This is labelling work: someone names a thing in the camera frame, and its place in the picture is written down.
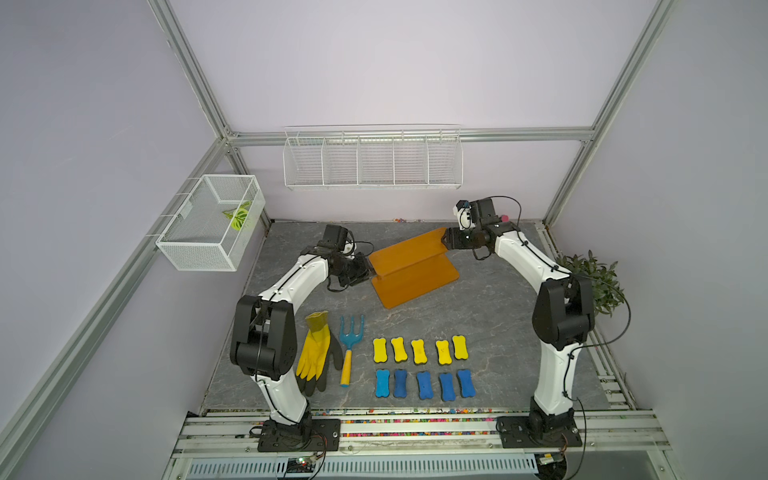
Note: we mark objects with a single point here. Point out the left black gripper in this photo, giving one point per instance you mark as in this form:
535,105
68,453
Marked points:
362,274

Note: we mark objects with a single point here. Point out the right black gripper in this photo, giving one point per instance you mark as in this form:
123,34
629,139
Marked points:
454,238

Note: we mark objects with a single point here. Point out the orange two-tier wooden shelf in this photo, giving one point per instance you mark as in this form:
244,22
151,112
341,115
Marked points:
412,268

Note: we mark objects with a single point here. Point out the yellow whiteboard eraser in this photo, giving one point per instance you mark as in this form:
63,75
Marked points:
419,352
443,352
399,350
380,354
460,349

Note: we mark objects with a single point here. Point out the blue whiteboard eraser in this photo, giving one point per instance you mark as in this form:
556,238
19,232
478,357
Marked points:
424,382
467,388
382,386
447,387
400,383

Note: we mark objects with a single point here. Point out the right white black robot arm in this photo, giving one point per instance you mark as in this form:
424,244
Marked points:
562,319

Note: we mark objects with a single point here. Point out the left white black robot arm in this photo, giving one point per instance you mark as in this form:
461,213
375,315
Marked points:
264,342

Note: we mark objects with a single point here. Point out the blue yellow garden fork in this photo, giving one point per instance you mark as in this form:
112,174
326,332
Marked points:
351,333

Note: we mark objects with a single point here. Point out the yellow black gardening glove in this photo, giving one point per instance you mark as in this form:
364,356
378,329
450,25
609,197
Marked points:
321,350

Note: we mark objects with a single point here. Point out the green toy in basket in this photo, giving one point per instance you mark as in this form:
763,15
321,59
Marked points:
238,216

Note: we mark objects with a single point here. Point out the potted green plant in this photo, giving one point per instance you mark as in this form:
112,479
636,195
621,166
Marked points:
607,291

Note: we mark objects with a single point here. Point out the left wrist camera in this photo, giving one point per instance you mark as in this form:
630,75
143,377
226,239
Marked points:
337,239

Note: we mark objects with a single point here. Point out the long white wire wall basket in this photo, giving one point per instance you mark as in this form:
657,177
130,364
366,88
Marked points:
373,159

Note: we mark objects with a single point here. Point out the white wire side basket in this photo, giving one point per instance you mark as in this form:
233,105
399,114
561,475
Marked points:
198,238

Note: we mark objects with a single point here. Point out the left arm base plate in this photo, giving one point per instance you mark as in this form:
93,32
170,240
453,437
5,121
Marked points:
309,435

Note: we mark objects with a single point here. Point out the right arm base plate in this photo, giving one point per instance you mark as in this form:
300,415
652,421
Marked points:
557,432

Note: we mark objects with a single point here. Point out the aluminium rail frame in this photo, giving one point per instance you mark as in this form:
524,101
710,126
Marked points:
425,444

